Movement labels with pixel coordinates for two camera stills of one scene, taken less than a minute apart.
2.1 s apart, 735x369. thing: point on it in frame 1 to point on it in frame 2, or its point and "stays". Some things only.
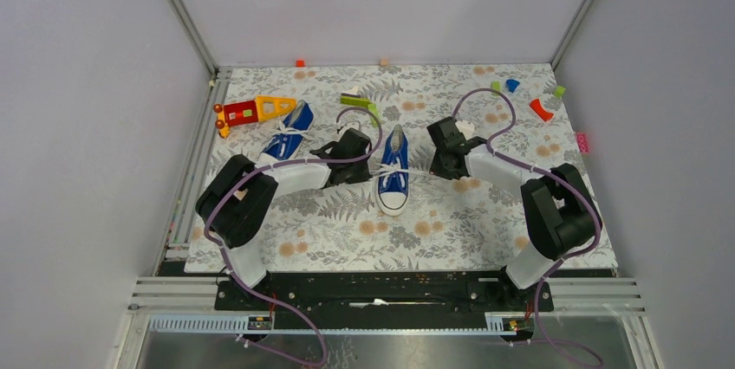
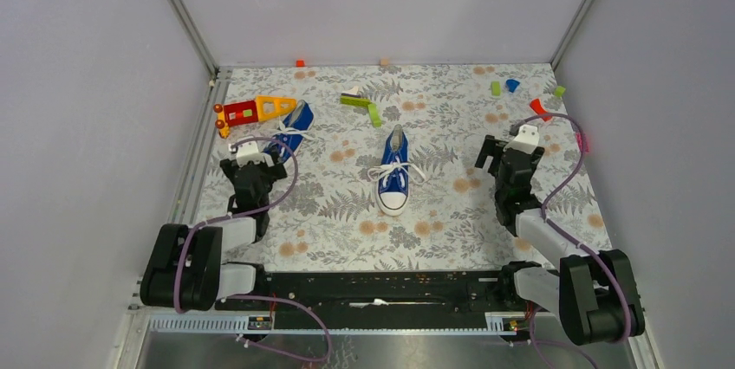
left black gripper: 360,176 to 273,171
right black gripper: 438,170 to 491,147
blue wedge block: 512,85 stays
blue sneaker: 284,145 stays
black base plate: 374,301 stays
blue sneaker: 393,189 stays
